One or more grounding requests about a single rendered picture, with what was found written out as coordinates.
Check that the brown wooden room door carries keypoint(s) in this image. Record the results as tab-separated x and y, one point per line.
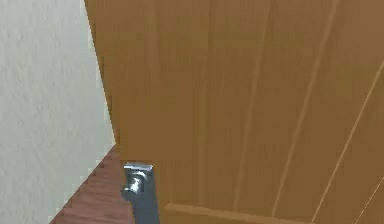
240	100

